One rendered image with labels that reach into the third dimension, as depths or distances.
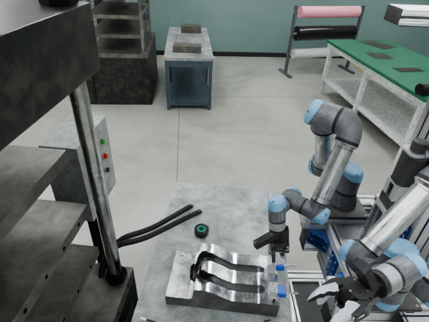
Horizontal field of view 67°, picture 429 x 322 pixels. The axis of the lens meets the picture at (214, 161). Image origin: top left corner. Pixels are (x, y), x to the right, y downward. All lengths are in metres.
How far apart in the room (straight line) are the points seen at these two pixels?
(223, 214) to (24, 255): 1.12
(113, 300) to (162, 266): 0.27
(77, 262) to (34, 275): 0.35
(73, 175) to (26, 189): 0.40
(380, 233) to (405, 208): 0.11
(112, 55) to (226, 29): 3.29
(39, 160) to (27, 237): 0.28
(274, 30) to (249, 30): 0.57
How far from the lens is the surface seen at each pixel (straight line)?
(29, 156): 1.26
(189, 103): 5.00
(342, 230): 1.84
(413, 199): 1.15
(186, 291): 1.57
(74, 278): 1.47
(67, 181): 1.50
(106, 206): 1.38
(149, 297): 1.64
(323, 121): 1.40
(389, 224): 1.14
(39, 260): 1.23
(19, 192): 1.10
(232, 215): 1.98
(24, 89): 0.81
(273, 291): 1.54
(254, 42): 7.75
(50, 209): 1.40
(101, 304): 1.68
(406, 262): 1.05
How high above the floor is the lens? 2.17
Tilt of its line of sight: 34 degrees down
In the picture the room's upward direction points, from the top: 3 degrees clockwise
